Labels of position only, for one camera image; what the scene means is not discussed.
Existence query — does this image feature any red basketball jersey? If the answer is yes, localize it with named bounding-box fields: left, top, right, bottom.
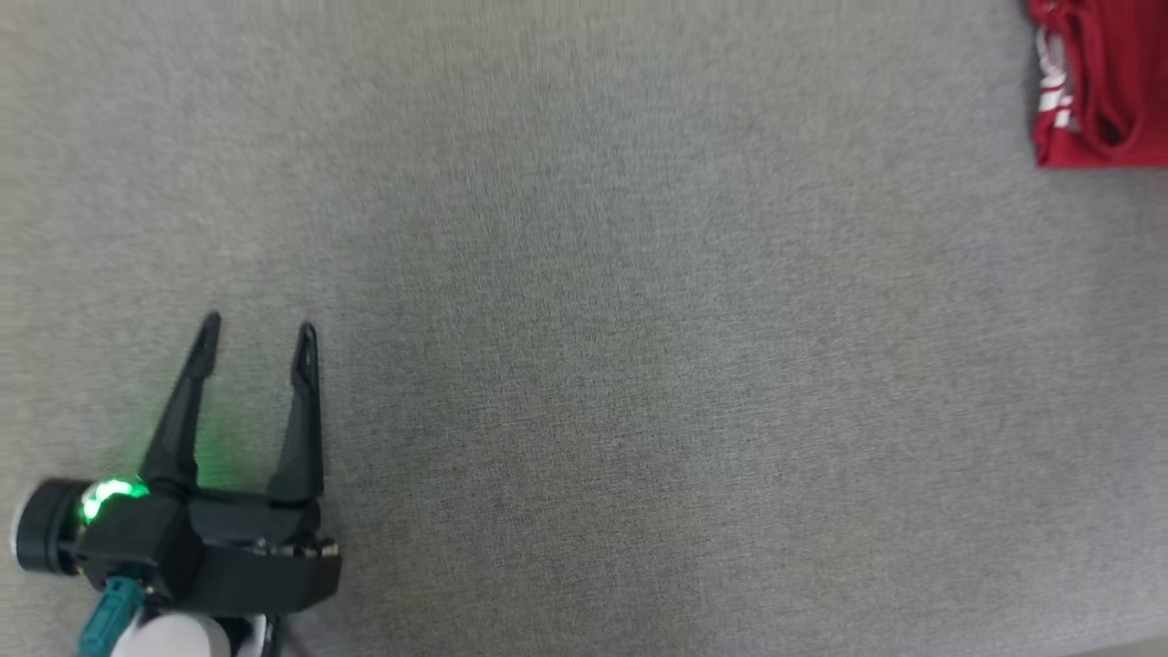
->
left=1028, top=0, right=1168, bottom=171

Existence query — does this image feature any left black cable teal plug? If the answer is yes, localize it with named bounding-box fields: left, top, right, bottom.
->
left=77, top=577, right=148, bottom=657

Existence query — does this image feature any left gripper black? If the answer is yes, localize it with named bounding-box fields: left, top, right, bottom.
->
left=136, top=311, right=344, bottom=615

